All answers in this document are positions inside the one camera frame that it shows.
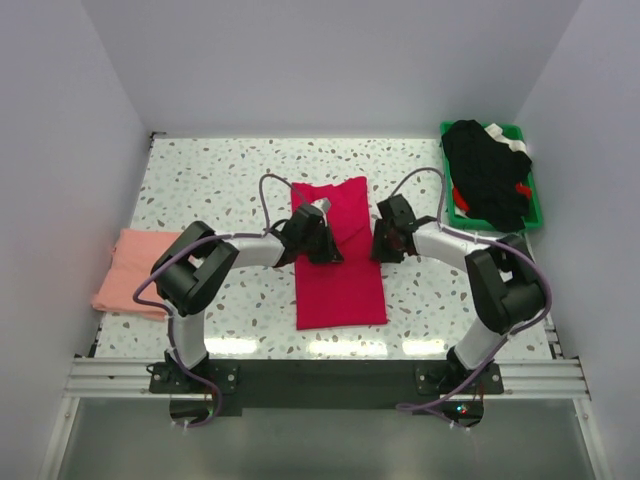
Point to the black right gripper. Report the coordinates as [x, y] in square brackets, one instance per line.
[378, 251]

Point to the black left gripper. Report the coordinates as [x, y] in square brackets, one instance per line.
[329, 253]

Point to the magenta red t shirt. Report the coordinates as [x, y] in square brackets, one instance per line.
[349, 293]

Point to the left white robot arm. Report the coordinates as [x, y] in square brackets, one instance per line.
[190, 273]

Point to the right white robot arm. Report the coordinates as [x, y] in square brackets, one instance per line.
[506, 287]

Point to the red garment in bin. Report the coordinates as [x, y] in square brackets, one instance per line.
[462, 205]

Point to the black t shirt in bin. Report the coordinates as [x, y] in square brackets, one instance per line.
[486, 174]

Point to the white garment in bin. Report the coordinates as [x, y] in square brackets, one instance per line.
[497, 133]

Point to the green plastic bin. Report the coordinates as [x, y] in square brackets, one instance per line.
[459, 219]

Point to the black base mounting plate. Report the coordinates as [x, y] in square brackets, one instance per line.
[297, 384]

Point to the folded peach t shirt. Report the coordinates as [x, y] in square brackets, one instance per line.
[133, 257]

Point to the aluminium rail frame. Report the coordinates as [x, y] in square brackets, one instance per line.
[557, 378]

